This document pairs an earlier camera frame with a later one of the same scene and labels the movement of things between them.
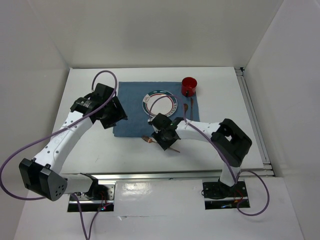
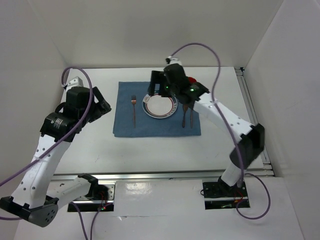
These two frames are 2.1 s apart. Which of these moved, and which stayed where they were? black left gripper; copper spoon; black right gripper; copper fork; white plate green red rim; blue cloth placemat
Moved: copper fork; black right gripper; black left gripper
Stayed: blue cloth placemat; white plate green red rim; copper spoon
